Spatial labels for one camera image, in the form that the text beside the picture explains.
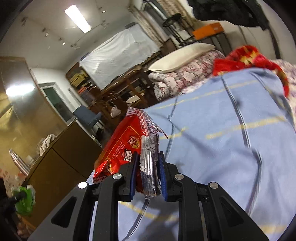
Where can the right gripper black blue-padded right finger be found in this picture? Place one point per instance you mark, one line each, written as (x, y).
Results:
(206, 212)

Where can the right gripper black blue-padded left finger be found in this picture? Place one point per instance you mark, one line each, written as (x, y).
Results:
(90, 212)

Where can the green white wipes pack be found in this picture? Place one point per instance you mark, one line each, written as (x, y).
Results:
(25, 197)

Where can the red snack bag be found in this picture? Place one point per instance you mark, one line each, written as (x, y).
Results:
(136, 133)

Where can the brown wooden cabinet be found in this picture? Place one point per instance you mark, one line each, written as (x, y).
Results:
(68, 161)

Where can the blue checked bed sheet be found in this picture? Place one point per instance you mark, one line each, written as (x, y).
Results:
(237, 130)

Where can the blue chair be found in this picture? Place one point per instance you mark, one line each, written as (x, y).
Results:
(87, 118)

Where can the wooden chair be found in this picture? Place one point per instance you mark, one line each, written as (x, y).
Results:
(133, 88)

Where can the floral quilt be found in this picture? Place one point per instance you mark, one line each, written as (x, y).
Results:
(186, 79)

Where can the red patterned blanket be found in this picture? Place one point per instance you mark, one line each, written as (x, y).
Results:
(249, 56)

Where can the white plastic cover sheet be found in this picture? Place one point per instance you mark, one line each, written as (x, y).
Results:
(118, 54)

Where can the white pillow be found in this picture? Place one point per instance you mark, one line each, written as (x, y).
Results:
(180, 57)

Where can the orange box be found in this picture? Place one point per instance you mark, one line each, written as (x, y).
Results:
(208, 30)

